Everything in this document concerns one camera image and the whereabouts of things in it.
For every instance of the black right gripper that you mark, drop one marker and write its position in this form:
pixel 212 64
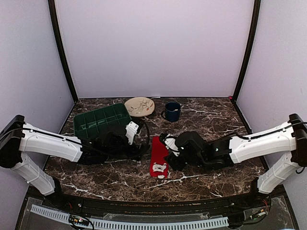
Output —
pixel 174 164

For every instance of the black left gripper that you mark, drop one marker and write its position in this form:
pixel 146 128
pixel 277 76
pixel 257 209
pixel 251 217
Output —
pixel 133 154

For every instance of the red white sock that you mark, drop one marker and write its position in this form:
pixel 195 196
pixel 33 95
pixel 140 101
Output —
pixel 158 165

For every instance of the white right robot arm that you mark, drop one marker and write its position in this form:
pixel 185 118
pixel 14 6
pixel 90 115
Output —
pixel 289 138

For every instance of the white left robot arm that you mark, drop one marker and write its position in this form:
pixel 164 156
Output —
pixel 19 137

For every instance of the green plastic divided crate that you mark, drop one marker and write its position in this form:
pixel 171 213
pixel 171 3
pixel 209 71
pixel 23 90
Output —
pixel 92 124

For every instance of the beige floral ceramic plate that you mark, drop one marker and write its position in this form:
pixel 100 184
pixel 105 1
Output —
pixel 140 106

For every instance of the dark blue enamel mug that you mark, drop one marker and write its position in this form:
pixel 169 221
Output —
pixel 171 111

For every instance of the right circuit board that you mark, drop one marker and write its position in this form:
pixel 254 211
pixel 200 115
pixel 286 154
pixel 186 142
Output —
pixel 258 214

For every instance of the circuit board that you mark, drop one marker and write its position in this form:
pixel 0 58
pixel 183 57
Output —
pixel 258 214
pixel 78 221

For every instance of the left circuit board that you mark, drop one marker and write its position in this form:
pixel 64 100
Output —
pixel 78 221

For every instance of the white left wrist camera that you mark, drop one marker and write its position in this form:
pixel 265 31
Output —
pixel 131 131

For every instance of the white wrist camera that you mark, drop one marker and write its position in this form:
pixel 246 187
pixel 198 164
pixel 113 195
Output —
pixel 131 131
pixel 169 141

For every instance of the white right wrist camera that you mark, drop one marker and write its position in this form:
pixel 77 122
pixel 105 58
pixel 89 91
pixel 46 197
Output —
pixel 169 141

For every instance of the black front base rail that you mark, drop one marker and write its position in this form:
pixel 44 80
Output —
pixel 236 208

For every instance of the white slotted cable duct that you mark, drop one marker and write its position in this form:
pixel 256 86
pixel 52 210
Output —
pixel 132 222

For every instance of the black left frame post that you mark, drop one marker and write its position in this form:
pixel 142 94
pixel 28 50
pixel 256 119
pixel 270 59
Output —
pixel 60 48

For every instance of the black frame post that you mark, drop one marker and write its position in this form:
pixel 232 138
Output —
pixel 60 48
pixel 248 50

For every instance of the black right frame post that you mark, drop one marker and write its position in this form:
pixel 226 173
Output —
pixel 248 50

